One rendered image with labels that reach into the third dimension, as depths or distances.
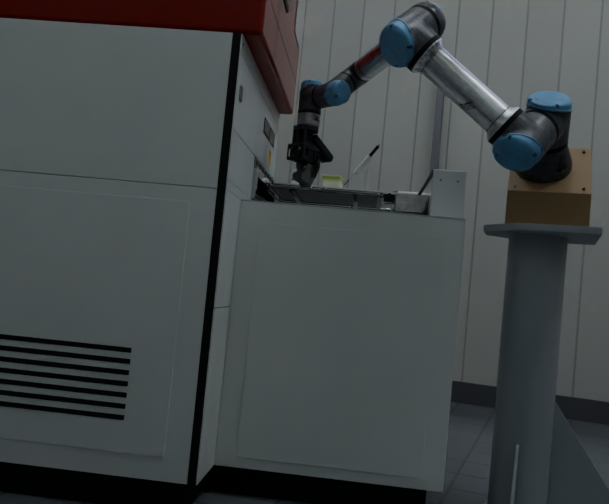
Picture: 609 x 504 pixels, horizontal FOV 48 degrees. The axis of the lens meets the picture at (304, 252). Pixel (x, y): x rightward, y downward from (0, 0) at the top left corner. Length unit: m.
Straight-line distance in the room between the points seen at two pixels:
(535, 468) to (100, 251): 1.30
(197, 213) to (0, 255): 0.52
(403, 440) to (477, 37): 2.97
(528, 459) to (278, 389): 0.71
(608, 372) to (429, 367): 2.30
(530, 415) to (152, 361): 1.02
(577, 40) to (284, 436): 3.10
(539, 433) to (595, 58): 2.73
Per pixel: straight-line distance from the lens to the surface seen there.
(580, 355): 4.09
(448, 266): 1.90
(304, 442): 1.93
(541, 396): 2.02
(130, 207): 1.79
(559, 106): 1.94
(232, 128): 1.77
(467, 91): 1.88
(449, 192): 1.98
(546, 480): 2.09
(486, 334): 4.10
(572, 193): 2.01
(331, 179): 2.67
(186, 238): 1.74
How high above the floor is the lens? 0.60
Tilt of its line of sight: 3 degrees up
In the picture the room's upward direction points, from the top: 5 degrees clockwise
